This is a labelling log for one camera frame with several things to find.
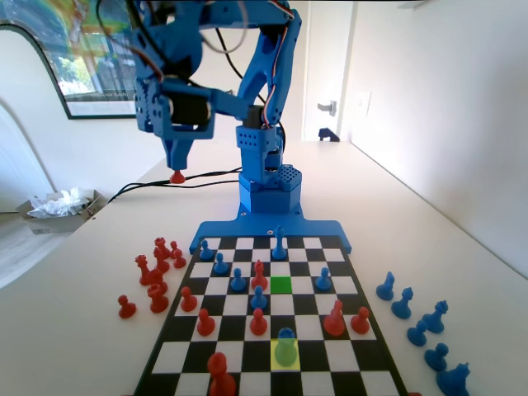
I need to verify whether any blue chess queen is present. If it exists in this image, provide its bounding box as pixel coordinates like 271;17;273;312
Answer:
422;300;449;334

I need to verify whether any large blue piece front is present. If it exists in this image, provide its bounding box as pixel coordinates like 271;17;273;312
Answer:
271;224;289;261

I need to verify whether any white door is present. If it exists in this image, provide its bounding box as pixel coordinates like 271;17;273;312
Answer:
302;0;356;141

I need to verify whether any black white chessboard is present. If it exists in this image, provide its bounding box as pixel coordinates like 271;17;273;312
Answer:
131;234;409;396

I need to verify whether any black framed poster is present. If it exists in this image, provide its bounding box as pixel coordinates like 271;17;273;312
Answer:
0;0;144;121

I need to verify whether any blue chess knight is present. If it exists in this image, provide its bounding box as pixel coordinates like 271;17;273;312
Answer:
375;271;396;302

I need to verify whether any crumpled white plastic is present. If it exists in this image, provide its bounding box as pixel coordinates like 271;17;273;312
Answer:
26;187;94;219

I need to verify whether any black table cable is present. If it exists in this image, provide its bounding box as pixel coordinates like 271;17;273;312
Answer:
107;167;244;203
135;179;243;189

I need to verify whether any grey cardboard box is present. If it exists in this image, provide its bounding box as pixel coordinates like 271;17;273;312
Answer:
16;188;105;237

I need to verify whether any blue board mount plate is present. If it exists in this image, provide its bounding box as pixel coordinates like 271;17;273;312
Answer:
188;210;354;255

